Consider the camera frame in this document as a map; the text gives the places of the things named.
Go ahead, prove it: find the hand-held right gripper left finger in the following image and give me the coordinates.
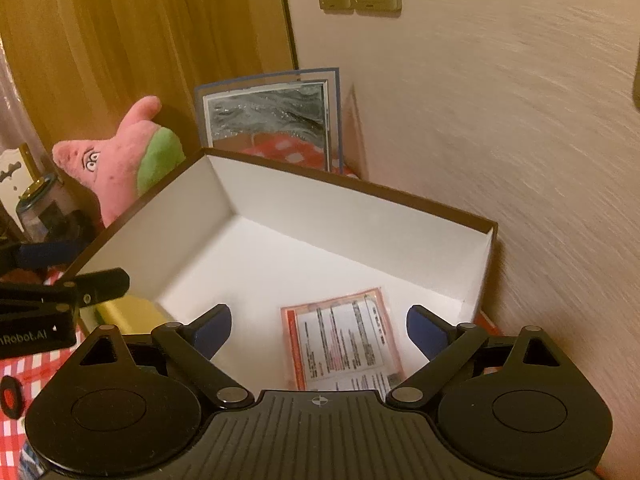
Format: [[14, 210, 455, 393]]
[[75, 304, 251, 408]]

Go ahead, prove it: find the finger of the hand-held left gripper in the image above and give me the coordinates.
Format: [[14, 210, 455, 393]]
[[0, 241, 85, 270], [0, 268, 132, 312]]

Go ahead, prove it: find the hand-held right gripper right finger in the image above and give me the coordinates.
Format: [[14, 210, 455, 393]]
[[387, 304, 576, 408]]

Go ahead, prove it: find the brown cardboard box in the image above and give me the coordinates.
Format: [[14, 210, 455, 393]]
[[67, 147, 500, 393]]

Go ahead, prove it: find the orange labelled packet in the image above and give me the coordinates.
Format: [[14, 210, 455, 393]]
[[279, 287, 405, 393]]

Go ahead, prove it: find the yellow object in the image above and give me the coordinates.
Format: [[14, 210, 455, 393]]
[[80, 295, 168, 336]]

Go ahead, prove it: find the glass jar with lid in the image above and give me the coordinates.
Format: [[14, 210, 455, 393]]
[[15, 173, 73, 243]]

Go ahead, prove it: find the white chair back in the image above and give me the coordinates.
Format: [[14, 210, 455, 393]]
[[0, 142, 37, 223]]

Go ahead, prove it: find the pink starfish plush toy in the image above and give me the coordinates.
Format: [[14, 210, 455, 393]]
[[51, 95, 187, 228]]

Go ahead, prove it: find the red checkered tablecloth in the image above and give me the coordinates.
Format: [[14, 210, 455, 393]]
[[0, 165, 502, 480]]

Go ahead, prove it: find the sheer curtain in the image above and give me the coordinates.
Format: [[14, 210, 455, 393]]
[[0, 52, 43, 161]]

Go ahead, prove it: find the framed picture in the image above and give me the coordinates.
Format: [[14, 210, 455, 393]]
[[194, 67, 346, 174]]

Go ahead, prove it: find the wooden door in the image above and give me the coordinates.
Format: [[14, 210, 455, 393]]
[[0, 0, 299, 201]]

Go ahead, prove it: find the black ring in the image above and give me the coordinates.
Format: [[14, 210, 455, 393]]
[[0, 377, 24, 419]]

